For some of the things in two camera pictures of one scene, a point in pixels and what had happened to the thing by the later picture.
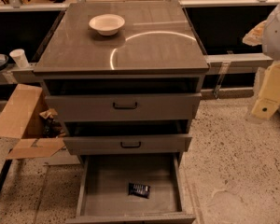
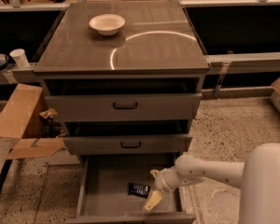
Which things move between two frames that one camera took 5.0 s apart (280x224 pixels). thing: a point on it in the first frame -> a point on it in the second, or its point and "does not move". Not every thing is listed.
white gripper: x=277 y=35 -> x=163 y=180
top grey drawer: x=124 y=107 does not move
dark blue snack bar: x=139 y=190 does not move
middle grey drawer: x=127 y=145 does not move
